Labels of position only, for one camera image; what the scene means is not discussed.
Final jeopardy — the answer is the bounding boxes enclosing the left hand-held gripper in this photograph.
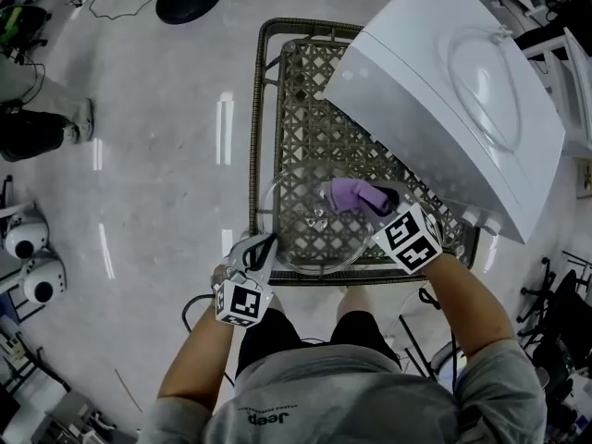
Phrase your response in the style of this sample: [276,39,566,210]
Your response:
[214,233,279,328]

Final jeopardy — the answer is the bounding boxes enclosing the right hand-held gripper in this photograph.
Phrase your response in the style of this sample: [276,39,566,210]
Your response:
[368,183,445,276]

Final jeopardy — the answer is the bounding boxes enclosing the purple cloth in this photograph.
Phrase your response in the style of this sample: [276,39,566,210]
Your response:
[322,177,390,216]

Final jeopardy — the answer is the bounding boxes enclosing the glass microwave turntable plate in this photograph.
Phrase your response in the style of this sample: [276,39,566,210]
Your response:
[258,163,376,276]

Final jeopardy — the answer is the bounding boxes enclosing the person's left forearm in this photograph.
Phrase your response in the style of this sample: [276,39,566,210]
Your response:
[156,310,238,402]

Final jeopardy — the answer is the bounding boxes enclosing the person's right forearm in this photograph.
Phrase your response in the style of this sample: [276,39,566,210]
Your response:
[423,251,519,361]

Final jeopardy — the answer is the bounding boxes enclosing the person's left hand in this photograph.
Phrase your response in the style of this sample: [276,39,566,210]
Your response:
[211,262,232,291]

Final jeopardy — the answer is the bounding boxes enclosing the black shorts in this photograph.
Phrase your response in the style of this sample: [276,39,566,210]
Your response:
[235,306,401,379]

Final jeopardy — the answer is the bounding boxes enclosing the person's leg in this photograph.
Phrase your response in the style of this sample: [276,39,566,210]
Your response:
[336,288,376,324]

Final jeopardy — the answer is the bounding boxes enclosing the white appliance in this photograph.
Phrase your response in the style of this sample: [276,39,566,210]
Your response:
[322,0,568,245]

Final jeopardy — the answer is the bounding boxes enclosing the brown wicker table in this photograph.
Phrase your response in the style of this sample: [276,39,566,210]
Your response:
[248,17,481,287]

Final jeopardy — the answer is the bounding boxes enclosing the grey shirt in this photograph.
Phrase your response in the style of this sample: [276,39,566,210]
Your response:
[137,339,549,444]

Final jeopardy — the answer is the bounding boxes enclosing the black office chair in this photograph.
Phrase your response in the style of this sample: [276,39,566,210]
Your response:
[516,247,592,390]

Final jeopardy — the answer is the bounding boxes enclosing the white round robot head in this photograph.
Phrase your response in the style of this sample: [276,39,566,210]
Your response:
[19,255,68,305]
[3,209,51,261]

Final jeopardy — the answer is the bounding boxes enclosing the white shelf unit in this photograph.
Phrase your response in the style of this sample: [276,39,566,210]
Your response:
[520,0,592,159]

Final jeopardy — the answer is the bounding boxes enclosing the green and black bag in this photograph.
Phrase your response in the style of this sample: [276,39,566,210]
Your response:
[0,4,51,62]

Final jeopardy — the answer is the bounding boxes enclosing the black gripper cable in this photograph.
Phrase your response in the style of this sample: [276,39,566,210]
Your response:
[417,284,465,390]
[181,292,219,333]

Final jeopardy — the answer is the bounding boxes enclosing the white cable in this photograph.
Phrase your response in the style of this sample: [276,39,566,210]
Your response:
[382,287,432,341]

